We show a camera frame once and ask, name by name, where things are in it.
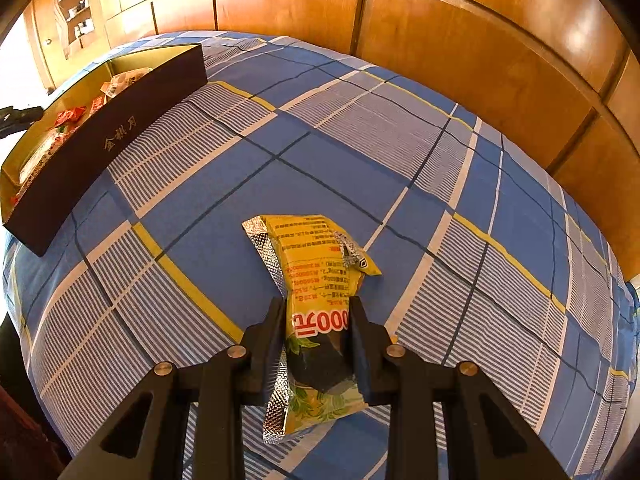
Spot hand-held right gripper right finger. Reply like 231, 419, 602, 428
348, 296, 571, 480

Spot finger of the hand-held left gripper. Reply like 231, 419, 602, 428
0, 105, 43, 138

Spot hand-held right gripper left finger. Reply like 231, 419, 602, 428
57, 296, 288, 480

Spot yellow green snack packet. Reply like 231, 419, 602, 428
242, 214, 383, 445

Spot dark tin box gold interior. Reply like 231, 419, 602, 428
0, 44, 208, 257

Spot pink white snack packet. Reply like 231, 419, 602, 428
101, 67, 152, 97

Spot red gold-print snack packet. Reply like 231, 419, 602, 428
52, 106, 87, 127

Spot wooden shelf cabinet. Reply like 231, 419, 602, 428
25, 0, 108, 91

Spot blue plaid bed sheet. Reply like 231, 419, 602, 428
2, 31, 638, 480

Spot wooden wardrobe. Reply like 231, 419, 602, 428
95, 0, 640, 281

